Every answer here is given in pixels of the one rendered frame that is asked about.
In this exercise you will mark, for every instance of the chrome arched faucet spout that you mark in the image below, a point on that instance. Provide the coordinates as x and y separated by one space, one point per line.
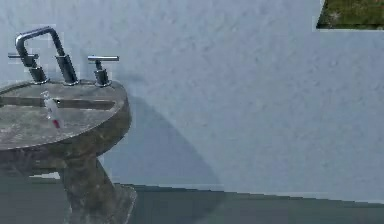
65 68

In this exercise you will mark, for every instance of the brown stone pedestal sink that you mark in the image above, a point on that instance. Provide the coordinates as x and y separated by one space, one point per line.
83 133

